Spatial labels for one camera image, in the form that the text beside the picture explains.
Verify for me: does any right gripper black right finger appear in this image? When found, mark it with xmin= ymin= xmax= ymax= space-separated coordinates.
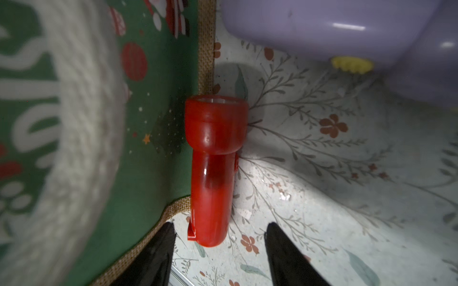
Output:
xmin=264 ymin=222 xmax=330 ymax=286

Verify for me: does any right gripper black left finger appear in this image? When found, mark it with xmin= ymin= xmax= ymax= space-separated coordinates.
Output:
xmin=112 ymin=222 xmax=176 ymax=286

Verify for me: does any red flashlight vertical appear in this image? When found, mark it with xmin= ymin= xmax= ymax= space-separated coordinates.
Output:
xmin=185 ymin=95 xmax=249 ymax=247

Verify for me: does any purple flashlight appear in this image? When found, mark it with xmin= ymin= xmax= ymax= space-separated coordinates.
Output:
xmin=221 ymin=1 xmax=458 ymax=107

